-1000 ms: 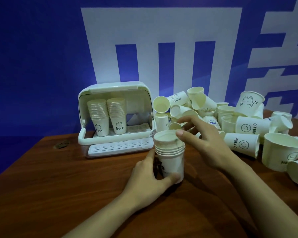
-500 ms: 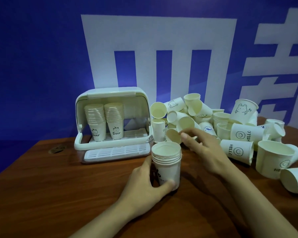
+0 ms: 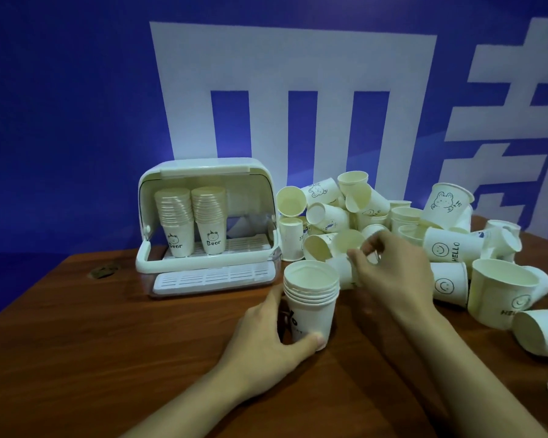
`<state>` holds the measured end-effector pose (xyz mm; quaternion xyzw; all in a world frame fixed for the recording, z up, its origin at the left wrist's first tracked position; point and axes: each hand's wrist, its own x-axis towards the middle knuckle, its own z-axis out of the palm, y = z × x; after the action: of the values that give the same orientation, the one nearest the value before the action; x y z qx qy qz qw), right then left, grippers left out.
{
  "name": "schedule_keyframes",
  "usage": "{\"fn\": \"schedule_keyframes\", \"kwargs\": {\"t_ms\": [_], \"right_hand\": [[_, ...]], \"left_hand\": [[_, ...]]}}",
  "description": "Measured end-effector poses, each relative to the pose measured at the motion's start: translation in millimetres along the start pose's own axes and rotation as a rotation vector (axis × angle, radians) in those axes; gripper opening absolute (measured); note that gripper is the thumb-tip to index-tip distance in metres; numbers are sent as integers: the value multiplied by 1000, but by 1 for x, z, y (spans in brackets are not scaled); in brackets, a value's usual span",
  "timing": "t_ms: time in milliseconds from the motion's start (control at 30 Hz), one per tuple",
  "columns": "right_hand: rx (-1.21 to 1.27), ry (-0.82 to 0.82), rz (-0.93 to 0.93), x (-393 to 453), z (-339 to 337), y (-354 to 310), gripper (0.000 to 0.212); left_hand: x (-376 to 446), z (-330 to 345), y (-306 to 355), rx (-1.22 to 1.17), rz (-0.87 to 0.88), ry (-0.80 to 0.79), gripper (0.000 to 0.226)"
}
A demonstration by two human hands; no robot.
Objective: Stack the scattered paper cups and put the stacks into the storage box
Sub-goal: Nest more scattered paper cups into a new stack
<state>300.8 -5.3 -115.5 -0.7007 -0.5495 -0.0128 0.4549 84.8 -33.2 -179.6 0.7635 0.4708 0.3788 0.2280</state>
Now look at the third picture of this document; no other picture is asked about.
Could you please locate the blue backdrop with white print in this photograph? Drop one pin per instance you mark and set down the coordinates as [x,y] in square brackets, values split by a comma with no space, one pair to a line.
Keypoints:
[73,109]

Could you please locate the white slotted bottom tray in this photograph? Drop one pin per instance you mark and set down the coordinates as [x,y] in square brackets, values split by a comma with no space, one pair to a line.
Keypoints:
[214,278]

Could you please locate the tall stack of bear cups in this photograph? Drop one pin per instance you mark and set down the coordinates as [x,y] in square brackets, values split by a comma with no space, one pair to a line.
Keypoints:
[177,223]
[210,218]

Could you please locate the person's right thumb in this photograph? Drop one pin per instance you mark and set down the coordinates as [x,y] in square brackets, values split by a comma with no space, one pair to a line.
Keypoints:
[358,269]

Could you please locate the person's left thumb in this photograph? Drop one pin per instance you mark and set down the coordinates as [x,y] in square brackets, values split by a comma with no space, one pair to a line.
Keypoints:
[301,351]

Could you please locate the white cup storage box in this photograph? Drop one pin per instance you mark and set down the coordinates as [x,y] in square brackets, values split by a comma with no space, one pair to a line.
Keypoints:
[255,209]

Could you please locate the person's left forearm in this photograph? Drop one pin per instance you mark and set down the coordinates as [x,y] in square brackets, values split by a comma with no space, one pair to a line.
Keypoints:
[187,405]

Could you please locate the person's right forearm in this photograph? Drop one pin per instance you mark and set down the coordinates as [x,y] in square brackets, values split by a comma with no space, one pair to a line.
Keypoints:
[466,383]

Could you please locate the plain white paper cup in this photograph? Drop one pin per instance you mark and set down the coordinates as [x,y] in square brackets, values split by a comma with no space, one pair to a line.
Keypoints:
[342,271]

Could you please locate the person's right hand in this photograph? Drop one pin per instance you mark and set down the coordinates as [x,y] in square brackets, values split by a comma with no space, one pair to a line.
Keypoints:
[399,278]

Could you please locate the clear flip-up box lid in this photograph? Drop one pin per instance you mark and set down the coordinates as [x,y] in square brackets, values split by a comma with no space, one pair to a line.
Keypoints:
[251,196]

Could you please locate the short stack of nested cups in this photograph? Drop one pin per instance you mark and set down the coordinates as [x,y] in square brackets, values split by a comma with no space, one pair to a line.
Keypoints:
[313,310]

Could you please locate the pile of loose paper cups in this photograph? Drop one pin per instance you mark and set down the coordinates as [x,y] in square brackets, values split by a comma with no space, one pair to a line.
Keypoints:
[452,250]

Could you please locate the person's left hand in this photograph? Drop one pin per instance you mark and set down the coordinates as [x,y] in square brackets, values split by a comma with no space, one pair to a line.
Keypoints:
[255,346]

